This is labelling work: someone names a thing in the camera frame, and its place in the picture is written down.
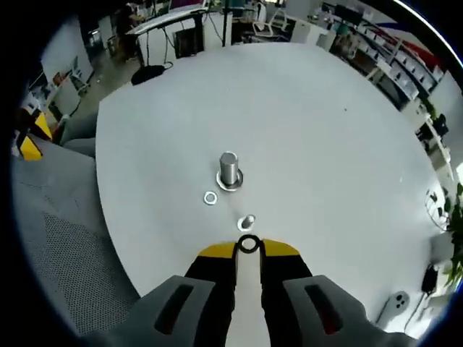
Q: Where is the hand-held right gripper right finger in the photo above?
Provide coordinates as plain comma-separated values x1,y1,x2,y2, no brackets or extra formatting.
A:
258,238,417,347

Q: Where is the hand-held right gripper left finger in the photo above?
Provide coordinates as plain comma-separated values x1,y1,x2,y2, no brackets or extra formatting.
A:
81,241,240,347

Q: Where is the thick threaded metal stud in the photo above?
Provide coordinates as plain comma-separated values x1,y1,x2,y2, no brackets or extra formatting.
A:
216,151,244,192

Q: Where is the grey mesh office chair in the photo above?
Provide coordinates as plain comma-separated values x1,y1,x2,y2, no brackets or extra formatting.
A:
10,110,144,339

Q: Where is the white handheld controller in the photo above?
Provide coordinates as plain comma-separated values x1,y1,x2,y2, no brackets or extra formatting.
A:
375,290,412,325

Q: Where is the small black device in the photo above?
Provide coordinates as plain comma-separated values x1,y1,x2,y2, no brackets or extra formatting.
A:
421,263,441,293

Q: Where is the white standing desk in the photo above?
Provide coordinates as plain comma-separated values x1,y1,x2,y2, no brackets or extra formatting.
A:
124,6,227,68

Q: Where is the green potted plant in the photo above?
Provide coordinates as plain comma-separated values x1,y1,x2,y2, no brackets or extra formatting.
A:
426,182,463,290

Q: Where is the black pole stand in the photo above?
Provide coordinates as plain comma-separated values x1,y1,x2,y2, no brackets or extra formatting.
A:
222,0,232,48

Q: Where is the white office chair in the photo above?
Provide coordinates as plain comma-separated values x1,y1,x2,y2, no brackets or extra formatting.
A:
252,9,290,37

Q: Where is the shelf unit with white boxes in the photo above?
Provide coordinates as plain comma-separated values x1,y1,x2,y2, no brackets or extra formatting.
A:
347,14,448,109

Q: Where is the white cabinet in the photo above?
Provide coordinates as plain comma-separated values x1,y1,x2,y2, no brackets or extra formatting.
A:
291,17,334,51

